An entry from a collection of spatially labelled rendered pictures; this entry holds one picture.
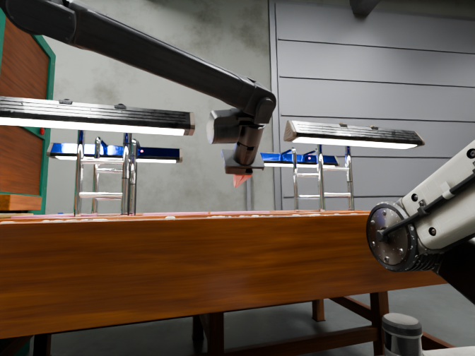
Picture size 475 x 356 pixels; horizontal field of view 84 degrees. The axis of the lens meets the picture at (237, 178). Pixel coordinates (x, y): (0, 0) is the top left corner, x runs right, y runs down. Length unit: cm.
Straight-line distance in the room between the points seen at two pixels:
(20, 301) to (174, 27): 313
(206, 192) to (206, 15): 201
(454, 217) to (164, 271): 48
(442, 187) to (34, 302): 67
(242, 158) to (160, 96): 248
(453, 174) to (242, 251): 38
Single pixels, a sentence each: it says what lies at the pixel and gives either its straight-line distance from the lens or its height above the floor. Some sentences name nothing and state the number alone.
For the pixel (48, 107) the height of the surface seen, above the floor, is 108.
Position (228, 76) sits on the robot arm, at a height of 103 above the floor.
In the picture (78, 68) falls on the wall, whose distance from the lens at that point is 339.
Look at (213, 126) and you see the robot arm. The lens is 55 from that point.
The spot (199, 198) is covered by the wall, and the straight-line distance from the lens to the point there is 278.
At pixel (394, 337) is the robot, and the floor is 53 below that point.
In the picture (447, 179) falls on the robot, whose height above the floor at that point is 82.
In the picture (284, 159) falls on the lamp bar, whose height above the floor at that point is 107.
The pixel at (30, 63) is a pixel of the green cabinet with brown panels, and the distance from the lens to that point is 189.
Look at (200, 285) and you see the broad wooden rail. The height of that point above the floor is 63.
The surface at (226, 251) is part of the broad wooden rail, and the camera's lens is 56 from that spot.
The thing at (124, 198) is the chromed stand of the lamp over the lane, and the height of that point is 83.
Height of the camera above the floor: 79
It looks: 7 degrees up
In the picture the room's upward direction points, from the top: 1 degrees counter-clockwise
